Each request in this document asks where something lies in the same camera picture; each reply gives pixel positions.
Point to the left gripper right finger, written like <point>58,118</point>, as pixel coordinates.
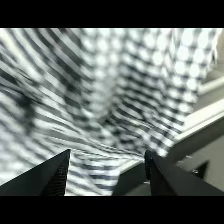
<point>170,180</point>

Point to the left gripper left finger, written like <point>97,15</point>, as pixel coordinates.
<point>40,180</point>

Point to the checked shirt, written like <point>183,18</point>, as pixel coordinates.
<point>100,83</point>

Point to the silver frame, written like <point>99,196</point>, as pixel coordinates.
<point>206,116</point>

